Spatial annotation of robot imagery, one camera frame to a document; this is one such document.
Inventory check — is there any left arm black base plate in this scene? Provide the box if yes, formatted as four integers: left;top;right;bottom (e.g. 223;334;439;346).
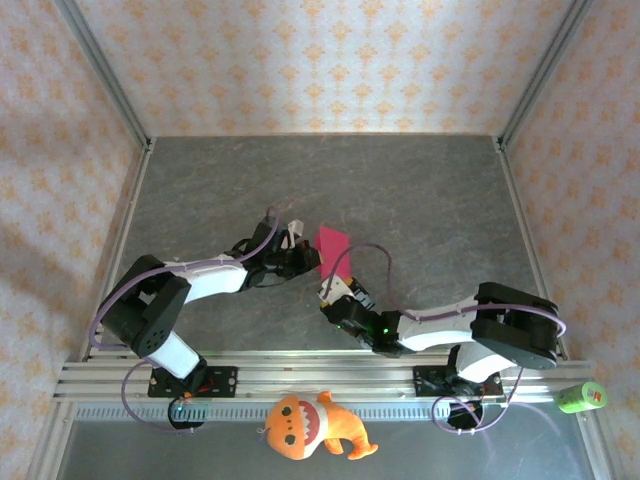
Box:
147;366;239;399

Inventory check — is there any aluminium table side rail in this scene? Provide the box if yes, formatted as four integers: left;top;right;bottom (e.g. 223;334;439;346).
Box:
492;137;571;361
79;139;156;362

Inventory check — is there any green cylindrical can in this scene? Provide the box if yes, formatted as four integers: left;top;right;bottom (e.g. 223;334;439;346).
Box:
557;381;610;415

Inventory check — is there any right aluminium frame post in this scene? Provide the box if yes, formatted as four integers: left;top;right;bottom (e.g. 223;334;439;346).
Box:
497;0;594;151

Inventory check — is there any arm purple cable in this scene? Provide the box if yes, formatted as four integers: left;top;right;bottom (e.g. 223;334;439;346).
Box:
89;205;281;435
319;242;569;436

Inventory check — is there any right aluminium table side rail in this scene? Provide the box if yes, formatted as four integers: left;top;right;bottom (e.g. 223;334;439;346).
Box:
492;137;571;361

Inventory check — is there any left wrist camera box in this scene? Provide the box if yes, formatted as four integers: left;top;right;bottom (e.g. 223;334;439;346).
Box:
283;218;307;251

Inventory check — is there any left aluminium frame post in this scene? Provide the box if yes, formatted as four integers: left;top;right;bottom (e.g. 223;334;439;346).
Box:
52;0;154;151

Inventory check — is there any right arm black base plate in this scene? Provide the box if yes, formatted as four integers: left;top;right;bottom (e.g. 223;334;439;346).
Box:
411;364;506;402

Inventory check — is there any grey slotted cable duct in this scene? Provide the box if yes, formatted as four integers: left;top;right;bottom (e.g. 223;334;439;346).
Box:
72;403;506;422

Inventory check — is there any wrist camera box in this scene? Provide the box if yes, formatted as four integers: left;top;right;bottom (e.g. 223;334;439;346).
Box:
319;273;376;311
283;218;307;251

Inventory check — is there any aluminium frame post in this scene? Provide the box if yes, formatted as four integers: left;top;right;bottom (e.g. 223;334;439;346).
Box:
52;0;154;151
497;0;594;151

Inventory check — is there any left aluminium table side rail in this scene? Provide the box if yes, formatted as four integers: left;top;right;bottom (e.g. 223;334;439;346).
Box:
79;139;156;362

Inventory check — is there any orange shark plush toy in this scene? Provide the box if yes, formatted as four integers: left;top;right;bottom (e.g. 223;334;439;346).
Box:
255;389;380;462

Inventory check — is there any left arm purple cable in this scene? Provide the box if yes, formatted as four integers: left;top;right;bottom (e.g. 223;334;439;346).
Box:
89;205;281;435

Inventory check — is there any pink cloth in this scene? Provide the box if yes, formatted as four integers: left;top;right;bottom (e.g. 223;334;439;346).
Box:
315;225;352;287

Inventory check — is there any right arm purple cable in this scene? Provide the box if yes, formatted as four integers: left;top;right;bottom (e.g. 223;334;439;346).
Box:
319;242;569;436

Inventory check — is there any aluminium mounting rail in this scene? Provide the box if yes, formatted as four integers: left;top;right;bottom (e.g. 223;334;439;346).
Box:
52;349;594;404

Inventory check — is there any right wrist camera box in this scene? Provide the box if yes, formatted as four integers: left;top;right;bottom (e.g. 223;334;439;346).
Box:
319;273;376;311

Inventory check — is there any black round cable port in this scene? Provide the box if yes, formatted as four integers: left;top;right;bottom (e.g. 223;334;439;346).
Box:
168;398;209;431
447;398;485;432

